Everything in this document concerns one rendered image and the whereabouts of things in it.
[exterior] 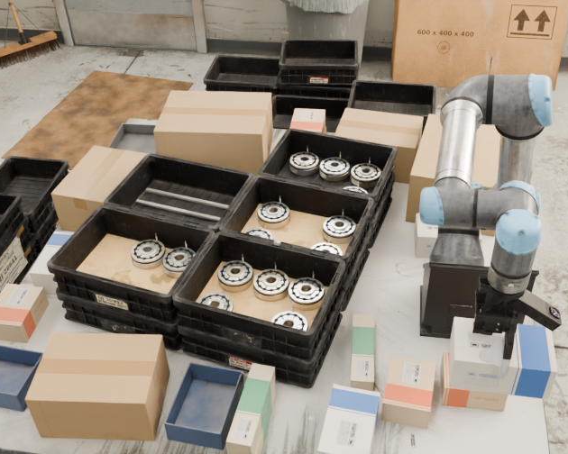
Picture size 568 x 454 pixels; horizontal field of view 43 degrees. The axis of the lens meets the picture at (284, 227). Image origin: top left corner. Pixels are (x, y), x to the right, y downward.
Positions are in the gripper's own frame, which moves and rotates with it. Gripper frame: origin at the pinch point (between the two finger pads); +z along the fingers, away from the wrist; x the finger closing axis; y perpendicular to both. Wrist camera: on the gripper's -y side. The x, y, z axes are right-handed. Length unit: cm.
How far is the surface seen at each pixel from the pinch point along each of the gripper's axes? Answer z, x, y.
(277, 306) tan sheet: 28, -32, 55
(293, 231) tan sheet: 28, -65, 56
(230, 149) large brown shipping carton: 28, -108, 87
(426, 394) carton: 33.9, -12.6, 12.6
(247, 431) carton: 29, 8, 55
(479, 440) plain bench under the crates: 41.5, -6.4, -1.2
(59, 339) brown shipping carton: 25, -9, 109
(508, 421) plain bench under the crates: 41.6, -13.3, -8.7
